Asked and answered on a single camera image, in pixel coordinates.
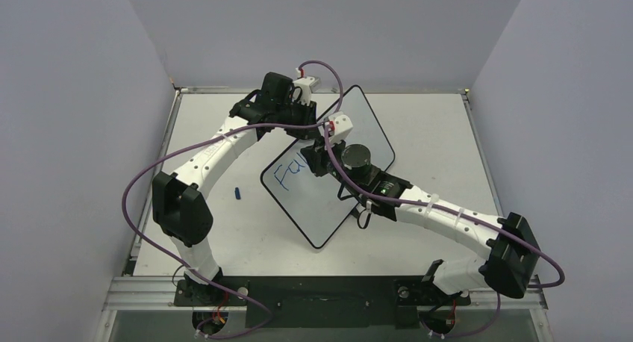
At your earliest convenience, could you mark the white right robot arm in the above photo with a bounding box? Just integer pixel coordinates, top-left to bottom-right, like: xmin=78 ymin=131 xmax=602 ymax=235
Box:
xmin=300 ymin=138 xmax=539 ymax=302

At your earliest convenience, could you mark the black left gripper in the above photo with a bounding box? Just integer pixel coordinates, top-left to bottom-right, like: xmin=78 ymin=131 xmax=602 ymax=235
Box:
xmin=275 ymin=97 xmax=320 ymax=140

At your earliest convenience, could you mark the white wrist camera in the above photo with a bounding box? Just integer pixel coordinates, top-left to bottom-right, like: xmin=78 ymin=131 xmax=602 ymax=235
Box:
xmin=324 ymin=111 xmax=353 ymax=145
xmin=291 ymin=76 xmax=321 ymax=106

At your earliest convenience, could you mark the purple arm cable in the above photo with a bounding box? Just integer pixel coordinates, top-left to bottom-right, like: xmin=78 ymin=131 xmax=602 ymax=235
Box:
xmin=121 ymin=59 xmax=345 ymax=341
xmin=322 ymin=124 xmax=567 ymax=288

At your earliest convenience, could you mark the aluminium front frame rail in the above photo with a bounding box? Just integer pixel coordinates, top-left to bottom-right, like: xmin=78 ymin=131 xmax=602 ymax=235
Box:
xmin=102 ymin=276 xmax=547 ymax=311

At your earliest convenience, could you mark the black-framed whiteboard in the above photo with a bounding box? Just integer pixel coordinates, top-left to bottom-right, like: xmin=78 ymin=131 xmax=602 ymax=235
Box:
xmin=260 ymin=85 xmax=396 ymax=249

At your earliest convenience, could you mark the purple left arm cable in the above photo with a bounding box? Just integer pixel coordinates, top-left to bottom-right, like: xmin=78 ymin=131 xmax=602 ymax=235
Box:
xmin=121 ymin=59 xmax=345 ymax=341

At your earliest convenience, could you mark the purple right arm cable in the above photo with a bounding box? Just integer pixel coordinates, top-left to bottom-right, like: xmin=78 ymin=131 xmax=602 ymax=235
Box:
xmin=322 ymin=124 xmax=567 ymax=288

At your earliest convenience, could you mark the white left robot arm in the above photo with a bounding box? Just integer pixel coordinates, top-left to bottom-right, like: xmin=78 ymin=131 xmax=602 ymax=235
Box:
xmin=152 ymin=72 xmax=320 ymax=305

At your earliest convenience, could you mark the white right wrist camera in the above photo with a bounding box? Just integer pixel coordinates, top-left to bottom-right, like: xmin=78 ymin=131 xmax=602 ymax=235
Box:
xmin=324 ymin=111 xmax=353 ymax=145

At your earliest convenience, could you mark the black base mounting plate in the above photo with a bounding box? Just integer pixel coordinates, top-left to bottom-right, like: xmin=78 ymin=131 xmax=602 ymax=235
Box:
xmin=173 ymin=276 xmax=471 ymax=332

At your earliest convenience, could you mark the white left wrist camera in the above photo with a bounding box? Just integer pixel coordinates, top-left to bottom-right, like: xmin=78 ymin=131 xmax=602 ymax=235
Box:
xmin=291 ymin=76 xmax=321 ymax=106

